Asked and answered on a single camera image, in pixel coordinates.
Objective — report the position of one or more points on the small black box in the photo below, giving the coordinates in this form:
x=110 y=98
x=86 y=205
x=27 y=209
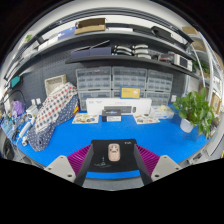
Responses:
x=111 y=115

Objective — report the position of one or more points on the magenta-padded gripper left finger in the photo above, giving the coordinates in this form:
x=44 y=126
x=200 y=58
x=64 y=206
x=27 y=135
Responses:
x=61 y=165

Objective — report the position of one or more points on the red blue checkered cloth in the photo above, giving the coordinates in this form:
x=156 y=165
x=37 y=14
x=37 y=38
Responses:
x=53 y=106

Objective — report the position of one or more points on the navy polka-dot cloth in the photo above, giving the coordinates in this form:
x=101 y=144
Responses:
x=38 y=140

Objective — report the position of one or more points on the yellow blue card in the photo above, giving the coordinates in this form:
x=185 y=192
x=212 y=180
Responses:
x=130 y=93

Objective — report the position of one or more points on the transparent pink computer mouse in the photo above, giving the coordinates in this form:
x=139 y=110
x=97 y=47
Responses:
x=114 y=152

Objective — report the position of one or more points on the colourful sticker sheet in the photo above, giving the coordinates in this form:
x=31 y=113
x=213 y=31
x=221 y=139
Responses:
x=146 y=119
x=85 y=118

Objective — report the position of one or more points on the clear plastic box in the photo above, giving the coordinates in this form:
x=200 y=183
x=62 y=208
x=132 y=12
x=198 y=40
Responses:
x=163 y=112

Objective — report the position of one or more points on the green potted plant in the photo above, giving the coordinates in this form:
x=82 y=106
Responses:
x=195 y=110

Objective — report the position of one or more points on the purple bag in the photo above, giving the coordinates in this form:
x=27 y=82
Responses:
x=18 y=108

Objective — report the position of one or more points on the white cylindrical tool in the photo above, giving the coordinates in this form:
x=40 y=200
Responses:
x=26 y=131

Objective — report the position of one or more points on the long white keyboard box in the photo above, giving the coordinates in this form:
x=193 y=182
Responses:
x=95 y=106

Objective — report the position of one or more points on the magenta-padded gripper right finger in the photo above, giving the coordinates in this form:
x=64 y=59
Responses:
x=163 y=165

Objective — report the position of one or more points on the small yellow object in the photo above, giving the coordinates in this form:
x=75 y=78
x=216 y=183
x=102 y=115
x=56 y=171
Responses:
x=76 y=110

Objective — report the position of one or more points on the teal holder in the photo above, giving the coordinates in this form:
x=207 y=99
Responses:
x=15 y=81

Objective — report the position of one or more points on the black mouse pad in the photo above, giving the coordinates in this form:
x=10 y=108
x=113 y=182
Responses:
x=100 y=153

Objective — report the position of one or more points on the white woven basket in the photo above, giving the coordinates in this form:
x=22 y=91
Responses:
x=54 y=83

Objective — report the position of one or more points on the dark wall shelf unit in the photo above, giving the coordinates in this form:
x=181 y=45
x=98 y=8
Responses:
x=133 y=59

